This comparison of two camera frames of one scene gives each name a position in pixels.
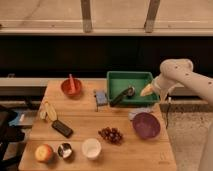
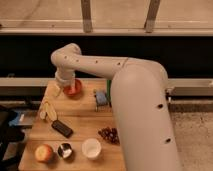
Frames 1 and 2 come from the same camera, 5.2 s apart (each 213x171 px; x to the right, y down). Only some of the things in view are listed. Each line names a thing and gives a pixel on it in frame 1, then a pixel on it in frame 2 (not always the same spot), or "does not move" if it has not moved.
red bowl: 71,87 does not move
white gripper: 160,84 → 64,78
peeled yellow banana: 49,111 does not move
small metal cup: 65,150 does not move
